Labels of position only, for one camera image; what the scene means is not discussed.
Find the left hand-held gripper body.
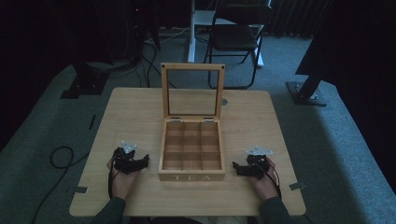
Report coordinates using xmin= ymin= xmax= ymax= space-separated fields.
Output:
xmin=112 ymin=140 xmax=140 ymax=175

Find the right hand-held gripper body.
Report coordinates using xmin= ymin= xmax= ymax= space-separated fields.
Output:
xmin=245 ymin=145 xmax=275 ymax=181

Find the wooden tea box with lid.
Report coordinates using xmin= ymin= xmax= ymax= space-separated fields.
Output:
xmin=158 ymin=63 xmax=227 ymax=182

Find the person's left hand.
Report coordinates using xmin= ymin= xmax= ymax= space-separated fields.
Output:
xmin=106 ymin=157 xmax=141 ymax=201

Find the person's right hand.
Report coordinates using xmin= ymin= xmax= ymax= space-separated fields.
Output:
xmin=247 ymin=157 xmax=280 ymax=202

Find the black folding chair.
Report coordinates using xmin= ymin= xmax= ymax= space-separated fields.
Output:
xmin=204 ymin=4 xmax=276 ymax=91

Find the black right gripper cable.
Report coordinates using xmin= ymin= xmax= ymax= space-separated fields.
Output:
xmin=263 ymin=163 xmax=283 ymax=200

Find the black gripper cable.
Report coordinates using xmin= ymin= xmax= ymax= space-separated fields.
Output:
xmin=263 ymin=163 xmax=283 ymax=200
xmin=107 ymin=155 xmax=123 ymax=200

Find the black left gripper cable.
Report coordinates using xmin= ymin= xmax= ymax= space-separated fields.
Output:
xmin=107 ymin=155 xmax=123 ymax=200

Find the black floor cable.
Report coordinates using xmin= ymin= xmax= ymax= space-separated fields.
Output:
xmin=31 ymin=146 xmax=92 ymax=224

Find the black stand base with post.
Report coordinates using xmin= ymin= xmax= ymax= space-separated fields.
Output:
xmin=285 ymin=71 xmax=328 ymax=107

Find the black stand base plate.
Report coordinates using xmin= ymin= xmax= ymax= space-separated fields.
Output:
xmin=60 ymin=62 xmax=110 ymax=100

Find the black cable bundle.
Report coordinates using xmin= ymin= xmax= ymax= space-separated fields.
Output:
xmin=136 ymin=40 xmax=177 ymax=90

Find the white cable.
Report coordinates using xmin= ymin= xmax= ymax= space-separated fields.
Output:
xmin=145 ymin=26 xmax=191 ymax=45

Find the white desk frame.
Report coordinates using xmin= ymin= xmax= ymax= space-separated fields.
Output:
xmin=187 ymin=0 xmax=265 ymax=68

